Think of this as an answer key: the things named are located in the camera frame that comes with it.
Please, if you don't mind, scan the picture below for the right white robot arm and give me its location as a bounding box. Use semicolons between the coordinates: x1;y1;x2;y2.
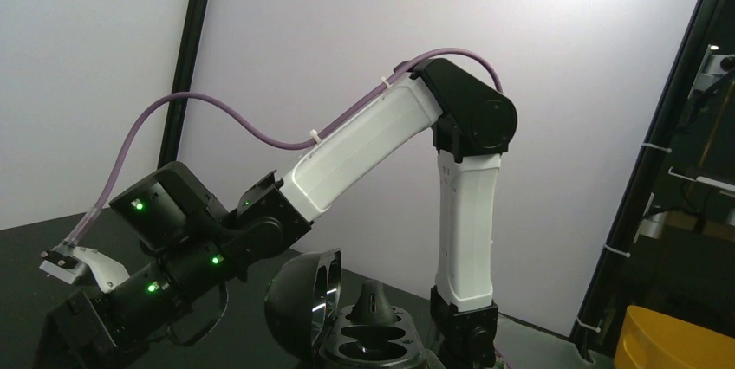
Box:
33;49;517;368

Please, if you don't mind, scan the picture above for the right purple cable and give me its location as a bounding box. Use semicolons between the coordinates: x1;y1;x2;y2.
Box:
62;48;504;247

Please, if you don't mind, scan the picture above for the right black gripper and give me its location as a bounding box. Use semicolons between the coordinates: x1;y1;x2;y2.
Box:
33;290;133;368

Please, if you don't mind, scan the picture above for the black earbud charging case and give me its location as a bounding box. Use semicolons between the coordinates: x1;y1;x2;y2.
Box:
264;249;429;368

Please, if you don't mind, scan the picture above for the right black frame post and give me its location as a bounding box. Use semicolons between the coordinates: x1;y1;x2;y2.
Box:
158;0;209;167

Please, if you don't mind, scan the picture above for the yellow plastic bin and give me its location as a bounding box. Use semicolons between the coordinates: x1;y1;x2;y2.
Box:
614;306;734;369

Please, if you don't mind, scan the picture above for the small black table fixture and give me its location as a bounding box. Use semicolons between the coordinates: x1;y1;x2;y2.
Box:
347;280;399;326

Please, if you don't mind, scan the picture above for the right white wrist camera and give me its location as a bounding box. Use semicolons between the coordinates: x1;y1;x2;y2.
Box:
39;243;130;294

